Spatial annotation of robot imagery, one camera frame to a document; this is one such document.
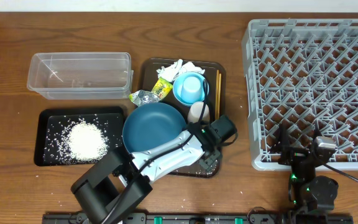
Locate grey dishwasher rack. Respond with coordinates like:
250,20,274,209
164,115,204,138
242,19,358,171

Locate clear plastic bin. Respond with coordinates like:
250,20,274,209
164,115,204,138
27,52,133,100

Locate right wooden chopstick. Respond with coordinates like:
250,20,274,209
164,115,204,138
216,73,222,119

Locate dark blue plate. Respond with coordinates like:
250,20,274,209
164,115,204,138
122,103,186,153

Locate brown serving tray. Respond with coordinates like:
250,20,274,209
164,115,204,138
138,58,226,178

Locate black waste tray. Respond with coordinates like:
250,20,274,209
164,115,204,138
34,106,125,167

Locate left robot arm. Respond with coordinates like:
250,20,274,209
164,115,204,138
71,115,238,223

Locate crumpled white tissue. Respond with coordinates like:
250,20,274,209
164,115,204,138
157,59,205,83

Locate wooden chopstick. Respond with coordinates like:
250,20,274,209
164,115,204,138
214,70,220,120
216,73,222,119

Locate light blue bowl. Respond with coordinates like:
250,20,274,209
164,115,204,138
173,72,209,106

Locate left wooden chopstick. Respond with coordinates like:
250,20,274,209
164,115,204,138
214,70,220,120

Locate white rice pile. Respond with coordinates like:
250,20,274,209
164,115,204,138
44,116,111,164

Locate yellow foil snack wrapper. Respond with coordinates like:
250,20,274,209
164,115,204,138
129,78,173,106

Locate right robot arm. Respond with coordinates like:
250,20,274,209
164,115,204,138
271,124,339,223

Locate light blue cup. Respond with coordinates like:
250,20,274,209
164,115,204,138
181,76,203,104

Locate white cup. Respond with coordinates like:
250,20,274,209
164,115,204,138
187,101,210,123

